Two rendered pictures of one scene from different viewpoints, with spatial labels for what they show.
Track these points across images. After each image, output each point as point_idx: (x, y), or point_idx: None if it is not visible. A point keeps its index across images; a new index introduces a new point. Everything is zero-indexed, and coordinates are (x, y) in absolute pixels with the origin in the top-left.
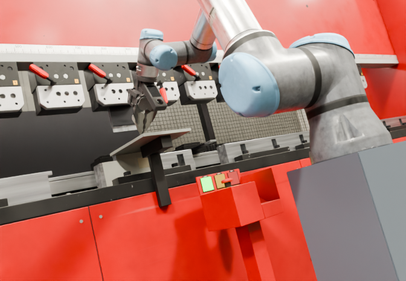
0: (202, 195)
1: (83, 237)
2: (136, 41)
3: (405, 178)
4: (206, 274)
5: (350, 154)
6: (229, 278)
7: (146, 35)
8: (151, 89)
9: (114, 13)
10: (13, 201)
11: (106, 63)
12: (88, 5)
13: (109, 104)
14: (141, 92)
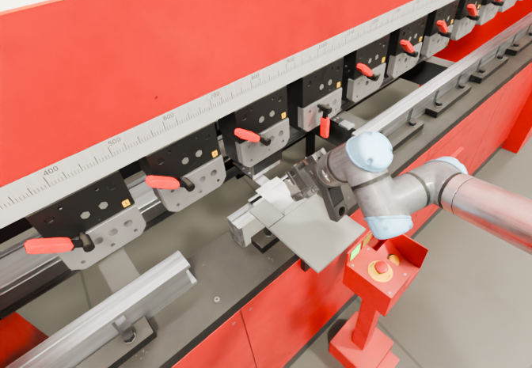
0: (348, 267)
1: (234, 331)
2: (305, 37)
3: None
4: (323, 284)
5: None
6: (337, 275)
7: (368, 168)
8: (333, 192)
9: None
10: (154, 309)
11: (256, 104)
12: None
13: (256, 163)
14: (313, 180)
